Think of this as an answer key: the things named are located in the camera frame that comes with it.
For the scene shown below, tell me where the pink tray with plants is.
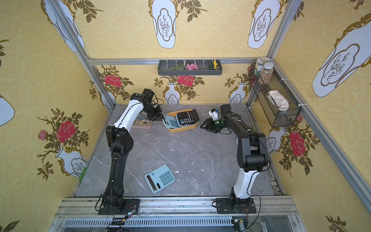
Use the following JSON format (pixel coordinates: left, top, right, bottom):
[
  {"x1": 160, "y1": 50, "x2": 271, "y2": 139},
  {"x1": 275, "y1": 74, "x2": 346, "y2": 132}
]
[{"x1": 131, "y1": 116, "x2": 152, "y2": 130}]

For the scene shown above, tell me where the yellow storage box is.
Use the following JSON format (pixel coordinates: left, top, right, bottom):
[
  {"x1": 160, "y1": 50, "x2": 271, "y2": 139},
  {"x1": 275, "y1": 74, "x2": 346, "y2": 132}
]
[{"x1": 167, "y1": 109, "x2": 199, "y2": 133}]

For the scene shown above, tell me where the glass jar patterned lid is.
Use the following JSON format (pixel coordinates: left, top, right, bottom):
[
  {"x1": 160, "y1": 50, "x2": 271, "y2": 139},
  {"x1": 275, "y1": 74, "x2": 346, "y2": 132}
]
[{"x1": 255, "y1": 57, "x2": 271, "y2": 75}]

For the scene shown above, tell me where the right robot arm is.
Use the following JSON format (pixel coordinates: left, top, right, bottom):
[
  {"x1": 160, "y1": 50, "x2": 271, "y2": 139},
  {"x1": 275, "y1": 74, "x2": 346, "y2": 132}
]
[{"x1": 201, "y1": 113, "x2": 269, "y2": 205}]

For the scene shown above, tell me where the small circuit board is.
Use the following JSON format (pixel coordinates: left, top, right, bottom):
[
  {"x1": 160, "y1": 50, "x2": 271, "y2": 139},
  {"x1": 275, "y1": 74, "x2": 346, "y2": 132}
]
[{"x1": 110, "y1": 218, "x2": 125, "y2": 227}]

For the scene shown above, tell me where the light blue calculator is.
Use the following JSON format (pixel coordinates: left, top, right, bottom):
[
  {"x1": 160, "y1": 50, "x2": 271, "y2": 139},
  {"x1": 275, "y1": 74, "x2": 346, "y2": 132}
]
[
  {"x1": 162, "y1": 114, "x2": 180, "y2": 129},
  {"x1": 144, "y1": 164, "x2": 175, "y2": 193}
]

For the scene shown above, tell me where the grey wall shelf tray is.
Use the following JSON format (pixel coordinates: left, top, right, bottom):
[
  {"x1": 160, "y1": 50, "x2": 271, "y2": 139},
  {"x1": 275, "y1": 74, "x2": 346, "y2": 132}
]
[{"x1": 157, "y1": 59, "x2": 223, "y2": 76}]

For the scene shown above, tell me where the large black calculator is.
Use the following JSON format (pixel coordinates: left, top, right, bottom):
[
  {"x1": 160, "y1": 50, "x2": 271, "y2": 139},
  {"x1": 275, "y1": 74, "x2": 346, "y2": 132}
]
[{"x1": 175, "y1": 109, "x2": 199, "y2": 127}]

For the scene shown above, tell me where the black wire wall basket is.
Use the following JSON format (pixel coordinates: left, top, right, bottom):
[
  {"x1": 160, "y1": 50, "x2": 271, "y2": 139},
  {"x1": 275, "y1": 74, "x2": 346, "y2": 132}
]
[{"x1": 251, "y1": 64, "x2": 301, "y2": 128}]

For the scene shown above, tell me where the pink artificial flower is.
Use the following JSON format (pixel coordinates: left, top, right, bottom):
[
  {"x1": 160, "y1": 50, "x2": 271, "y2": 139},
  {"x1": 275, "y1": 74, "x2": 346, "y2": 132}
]
[{"x1": 186, "y1": 63, "x2": 199, "y2": 70}]

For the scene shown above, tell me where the white crumpled cloth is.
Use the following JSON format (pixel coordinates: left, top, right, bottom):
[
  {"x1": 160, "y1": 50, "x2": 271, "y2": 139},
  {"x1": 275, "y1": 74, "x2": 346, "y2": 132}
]
[{"x1": 268, "y1": 90, "x2": 289, "y2": 111}]

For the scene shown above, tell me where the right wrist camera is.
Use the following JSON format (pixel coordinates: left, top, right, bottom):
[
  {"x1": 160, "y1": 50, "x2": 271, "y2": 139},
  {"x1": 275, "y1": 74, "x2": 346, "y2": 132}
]
[{"x1": 209, "y1": 108, "x2": 220, "y2": 121}]

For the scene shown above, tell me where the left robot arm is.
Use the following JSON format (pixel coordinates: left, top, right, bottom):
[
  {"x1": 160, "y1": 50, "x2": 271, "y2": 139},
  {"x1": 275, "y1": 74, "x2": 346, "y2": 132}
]
[{"x1": 102, "y1": 89, "x2": 163, "y2": 208}]

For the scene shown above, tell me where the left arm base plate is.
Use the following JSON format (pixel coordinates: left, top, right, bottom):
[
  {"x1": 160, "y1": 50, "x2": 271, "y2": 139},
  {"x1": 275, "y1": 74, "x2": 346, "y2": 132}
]
[{"x1": 98, "y1": 198, "x2": 140, "y2": 216}]

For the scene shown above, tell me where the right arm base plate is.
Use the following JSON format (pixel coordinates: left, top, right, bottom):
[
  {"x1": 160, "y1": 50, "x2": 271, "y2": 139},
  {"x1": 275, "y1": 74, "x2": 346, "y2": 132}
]
[{"x1": 212, "y1": 198, "x2": 257, "y2": 214}]

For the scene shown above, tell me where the glass jar with nuts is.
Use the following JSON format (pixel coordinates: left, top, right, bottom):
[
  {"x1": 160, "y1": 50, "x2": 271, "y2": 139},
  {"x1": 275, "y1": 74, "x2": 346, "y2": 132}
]
[{"x1": 258, "y1": 62, "x2": 274, "y2": 85}]

